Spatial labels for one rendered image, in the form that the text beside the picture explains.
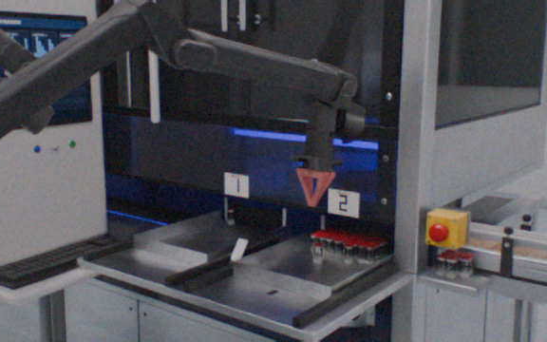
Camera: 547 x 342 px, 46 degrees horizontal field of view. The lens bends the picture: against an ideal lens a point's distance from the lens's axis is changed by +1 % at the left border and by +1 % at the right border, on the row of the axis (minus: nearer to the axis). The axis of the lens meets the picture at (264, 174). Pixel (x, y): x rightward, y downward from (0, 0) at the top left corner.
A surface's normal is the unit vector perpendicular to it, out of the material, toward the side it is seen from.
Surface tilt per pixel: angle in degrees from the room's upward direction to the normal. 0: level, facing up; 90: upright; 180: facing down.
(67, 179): 90
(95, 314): 90
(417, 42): 90
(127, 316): 90
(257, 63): 104
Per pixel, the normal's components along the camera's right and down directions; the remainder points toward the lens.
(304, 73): 0.57, 0.39
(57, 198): 0.83, 0.11
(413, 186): -0.62, 0.15
